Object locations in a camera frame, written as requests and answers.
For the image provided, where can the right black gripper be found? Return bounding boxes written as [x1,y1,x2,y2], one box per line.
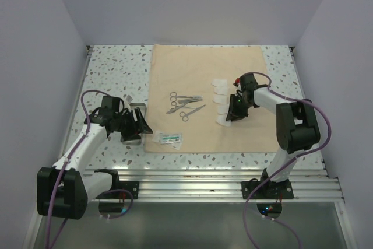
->
[226,93,254,122]

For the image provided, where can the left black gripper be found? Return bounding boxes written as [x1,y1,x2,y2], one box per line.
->
[113,107,152,141]

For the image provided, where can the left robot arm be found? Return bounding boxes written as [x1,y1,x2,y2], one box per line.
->
[37,96,153,220]

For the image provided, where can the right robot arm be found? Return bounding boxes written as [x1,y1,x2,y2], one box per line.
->
[226,72,321,200]

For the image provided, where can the metal instrument tray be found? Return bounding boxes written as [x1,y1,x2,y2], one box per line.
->
[121,103,146,146]

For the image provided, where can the green labelled sterile packet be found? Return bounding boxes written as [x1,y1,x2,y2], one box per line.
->
[160,133,182,145]

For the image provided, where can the white sterile packet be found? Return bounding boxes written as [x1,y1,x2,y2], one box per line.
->
[152,131,182,150]

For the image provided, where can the steel tweezers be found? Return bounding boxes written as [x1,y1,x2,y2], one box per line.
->
[178,97,203,104]

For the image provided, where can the steel forceps with rings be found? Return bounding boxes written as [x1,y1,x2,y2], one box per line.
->
[171,101,196,108]

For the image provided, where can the lower steel scissors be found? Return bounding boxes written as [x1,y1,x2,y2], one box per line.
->
[179,104,206,122]

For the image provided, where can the steel scissors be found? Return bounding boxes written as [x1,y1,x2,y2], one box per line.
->
[170,92,202,99]
[179,104,206,122]

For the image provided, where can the upper steel scissors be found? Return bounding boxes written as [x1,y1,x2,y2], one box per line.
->
[170,92,202,99]

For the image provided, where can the beige cloth mat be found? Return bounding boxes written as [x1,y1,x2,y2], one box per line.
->
[146,44,279,153]

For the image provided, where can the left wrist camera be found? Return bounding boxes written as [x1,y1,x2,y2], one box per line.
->
[124,95,133,110]

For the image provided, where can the steel scalpel handle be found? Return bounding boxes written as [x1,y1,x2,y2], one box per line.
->
[166,103,186,114]

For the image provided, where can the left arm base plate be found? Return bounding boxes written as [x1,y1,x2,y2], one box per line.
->
[96,181,139,201]

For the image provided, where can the aluminium rail frame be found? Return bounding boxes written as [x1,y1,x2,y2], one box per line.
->
[22,45,356,249]

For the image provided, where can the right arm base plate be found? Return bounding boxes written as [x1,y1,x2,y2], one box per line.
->
[241,179,294,200]

